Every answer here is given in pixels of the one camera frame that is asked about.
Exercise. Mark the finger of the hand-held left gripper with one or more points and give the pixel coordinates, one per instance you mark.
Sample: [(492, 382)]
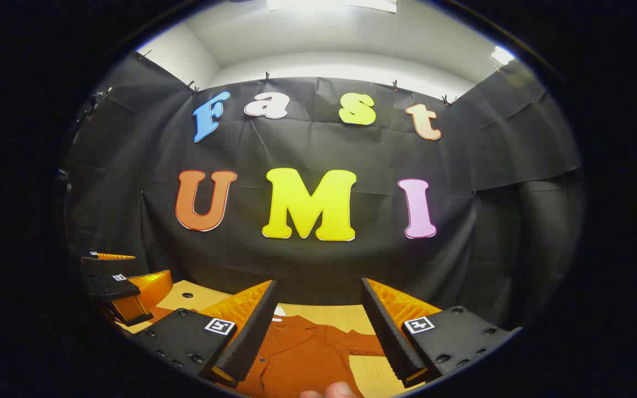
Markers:
[(103, 265), (114, 287)]

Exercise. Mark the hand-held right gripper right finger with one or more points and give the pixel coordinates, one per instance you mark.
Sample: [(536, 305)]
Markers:
[(390, 337)]

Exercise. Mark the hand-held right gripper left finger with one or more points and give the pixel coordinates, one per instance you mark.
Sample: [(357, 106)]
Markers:
[(252, 337)]

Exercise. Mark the orange button-up shirt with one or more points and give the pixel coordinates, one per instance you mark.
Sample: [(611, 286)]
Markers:
[(296, 359)]

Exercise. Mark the black backdrop cloth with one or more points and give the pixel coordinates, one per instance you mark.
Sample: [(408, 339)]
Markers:
[(318, 265)]

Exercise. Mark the ceiling light panel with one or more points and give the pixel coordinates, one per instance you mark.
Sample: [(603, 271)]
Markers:
[(329, 5), (502, 55)]

